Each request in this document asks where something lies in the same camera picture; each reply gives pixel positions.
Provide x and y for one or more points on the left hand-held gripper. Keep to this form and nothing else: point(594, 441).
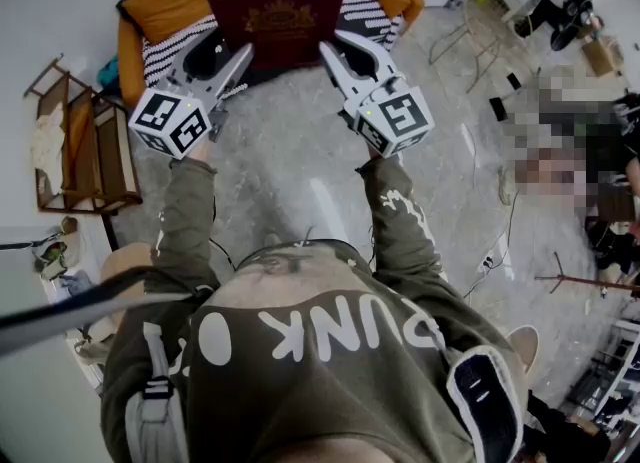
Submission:
point(170, 121)

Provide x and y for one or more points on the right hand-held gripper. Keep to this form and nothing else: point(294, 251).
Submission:
point(395, 118)

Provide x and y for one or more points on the orange sofa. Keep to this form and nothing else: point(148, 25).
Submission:
point(165, 6)

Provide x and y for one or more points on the dark red book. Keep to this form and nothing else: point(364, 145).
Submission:
point(280, 16)

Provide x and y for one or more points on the person's right forearm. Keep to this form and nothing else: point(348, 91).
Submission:
point(395, 211)

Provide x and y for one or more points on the person's left forearm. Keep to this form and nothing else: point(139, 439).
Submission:
point(187, 211)

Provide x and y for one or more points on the black white striped blanket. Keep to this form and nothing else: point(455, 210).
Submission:
point(365, 6)

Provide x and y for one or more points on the teal cloth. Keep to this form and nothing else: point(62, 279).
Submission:
point(109, 73)

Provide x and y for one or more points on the wooden shelf rack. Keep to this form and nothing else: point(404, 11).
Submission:
point(110, 151)

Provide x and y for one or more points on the black phone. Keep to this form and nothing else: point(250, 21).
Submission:
point(513, 81)
point(498, 108)

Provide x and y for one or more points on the cream cloth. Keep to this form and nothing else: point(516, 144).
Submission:
point(47, 146)

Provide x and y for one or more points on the person's left white shoe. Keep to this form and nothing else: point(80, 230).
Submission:
point(272, 240)

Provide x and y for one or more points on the round wooden stool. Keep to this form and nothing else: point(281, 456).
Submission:
point(122, 261)

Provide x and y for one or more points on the white power strip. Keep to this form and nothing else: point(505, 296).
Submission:
point(487, 262)

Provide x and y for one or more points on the cardboard box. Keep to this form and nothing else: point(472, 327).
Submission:
point(602, 56)

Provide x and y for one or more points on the green potted plant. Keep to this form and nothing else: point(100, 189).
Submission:
point(52, 256)

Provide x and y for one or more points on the blue denim cloth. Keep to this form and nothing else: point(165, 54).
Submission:
point(77, 285)

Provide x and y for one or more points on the wooden tripod stand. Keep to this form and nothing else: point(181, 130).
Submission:
point(590, 282)

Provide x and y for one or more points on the person's olive sweatshirt torso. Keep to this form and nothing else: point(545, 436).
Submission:
point(325, 401)

